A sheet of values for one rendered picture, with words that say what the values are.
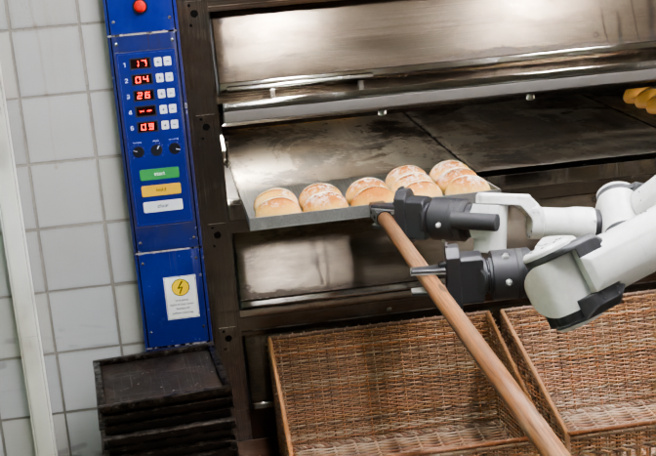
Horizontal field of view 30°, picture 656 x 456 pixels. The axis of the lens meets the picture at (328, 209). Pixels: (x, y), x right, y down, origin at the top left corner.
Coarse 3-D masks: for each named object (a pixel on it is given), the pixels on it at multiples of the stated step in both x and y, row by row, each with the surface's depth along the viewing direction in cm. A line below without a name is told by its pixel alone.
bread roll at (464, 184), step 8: (464, 176) 267; (472, 176) 267; (448, 184) 268; (456, 184) 266; (464, 184) 266; (472, 184) 266; (480, 184) 266; (448, 192) 267; (456, 192) 266; (464, 192) 266
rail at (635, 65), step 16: (608, 64) 278; (624, 64) 278; (640, 64) 278; (448, 80) 274; (464, 80) 274; (480, 80) 274; (496, 80) 274; (512, 80) 275; (528, 80) 275; (304, 96) 270; (320, 96) 270; (336, 96) 270; (352, 96) 271; (368, 96) 271
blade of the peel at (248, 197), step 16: (368, 176) 298; (384, 176) 296; (240, 192) 292; (256, 192) 291; (496, 192) 265; (336, 208) 261; (352, 208) 262; (368, 208) 262; (256, 224) 260; (272, 224) 260; (288, 224) 261; (304, 224) 261
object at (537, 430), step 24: (384, 216) 251; (408, 240) 233; (408, 264) 223; (432, 288) 205; (456, 312) 192; (480, 336) 182; (480, 360) 175; (504, 384) 165; (528, 408) 156; (528, 432) 152; (552, 432) 150
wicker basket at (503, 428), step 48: (288, 336) 294; (336, 336) 295; (384, 336) 297; (432, 336) 298; (288, 384) 294; (336, 384) 295; (384, 384) 296; (432, 384) 297; (480, 384) 299; (288, 432) 262; (336, 432) 295; (432, 432) 297; (480, 432) 295
